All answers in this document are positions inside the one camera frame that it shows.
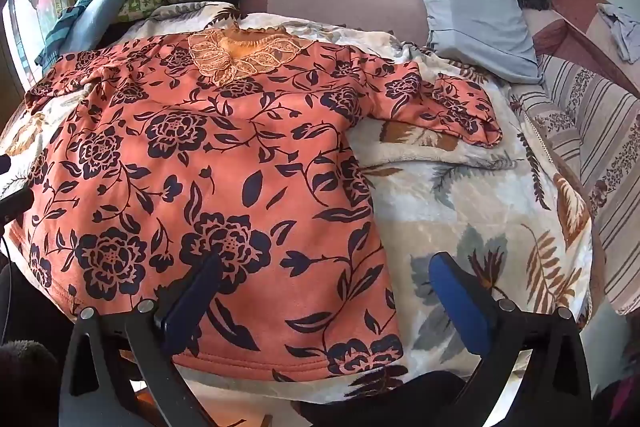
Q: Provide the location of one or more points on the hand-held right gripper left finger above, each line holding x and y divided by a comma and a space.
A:
190, 302

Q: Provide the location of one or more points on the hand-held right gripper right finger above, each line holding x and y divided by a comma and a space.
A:
460, 302

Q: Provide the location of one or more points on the orange floral shirt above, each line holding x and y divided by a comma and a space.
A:
225, 167

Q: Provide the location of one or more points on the leaf print fleece blanket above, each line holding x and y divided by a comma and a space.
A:
450, 207

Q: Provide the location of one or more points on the teal striped cloth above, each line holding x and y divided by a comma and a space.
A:
60, 32

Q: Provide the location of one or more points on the dark fleece clothing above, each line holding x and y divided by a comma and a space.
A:
25, 382

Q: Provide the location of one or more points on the light blue cloth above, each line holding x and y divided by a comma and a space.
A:
105, 17

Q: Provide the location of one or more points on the striped floral bedsheet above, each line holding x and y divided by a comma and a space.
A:
600, 132

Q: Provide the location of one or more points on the blue grey pillow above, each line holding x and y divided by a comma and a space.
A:
465, 7

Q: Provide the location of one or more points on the pink brown quilt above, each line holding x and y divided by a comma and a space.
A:
575, 22

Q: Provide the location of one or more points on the small white cloth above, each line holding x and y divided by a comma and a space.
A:
622, 29

